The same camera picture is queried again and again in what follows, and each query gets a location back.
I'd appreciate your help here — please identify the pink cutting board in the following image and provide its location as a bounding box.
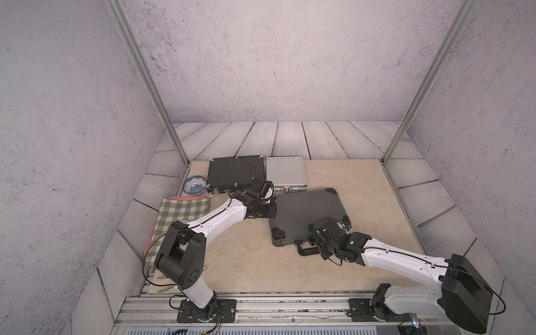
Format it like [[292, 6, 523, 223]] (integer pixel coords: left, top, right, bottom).
[[167, 195, 207, 201]]

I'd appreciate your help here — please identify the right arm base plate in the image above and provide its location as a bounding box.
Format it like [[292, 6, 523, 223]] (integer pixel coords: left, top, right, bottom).
[[346, 297, 387, 322]]

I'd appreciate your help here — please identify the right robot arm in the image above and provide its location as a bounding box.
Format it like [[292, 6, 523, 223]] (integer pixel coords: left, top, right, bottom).
[[308, 217, 494, 334]]

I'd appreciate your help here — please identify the black carbon poker case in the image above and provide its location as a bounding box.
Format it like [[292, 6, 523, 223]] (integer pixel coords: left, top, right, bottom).
[[207, 156, 265, 194]]

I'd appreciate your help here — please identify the green checked cloth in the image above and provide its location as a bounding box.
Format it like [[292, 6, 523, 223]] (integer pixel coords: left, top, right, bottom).
[[145, 197, 210, 267]]

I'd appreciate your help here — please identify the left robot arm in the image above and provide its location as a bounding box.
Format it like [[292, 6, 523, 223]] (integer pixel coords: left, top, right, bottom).
[[154, 177, 276, 315]]

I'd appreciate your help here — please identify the blue floral ceramic bowl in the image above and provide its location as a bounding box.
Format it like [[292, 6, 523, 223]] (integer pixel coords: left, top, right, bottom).
[[182, 175, 207, 196]]

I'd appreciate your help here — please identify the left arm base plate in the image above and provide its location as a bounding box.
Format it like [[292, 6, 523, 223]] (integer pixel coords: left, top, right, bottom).
[[177, 298, 237, 323]]

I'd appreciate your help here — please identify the large black poker case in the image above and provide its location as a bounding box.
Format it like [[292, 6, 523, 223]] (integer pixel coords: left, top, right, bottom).
[[269, 188, 352, 257]]

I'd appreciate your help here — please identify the small silver poker case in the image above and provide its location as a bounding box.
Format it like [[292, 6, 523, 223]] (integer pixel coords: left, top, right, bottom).
[[266, 156, 308, 194]]

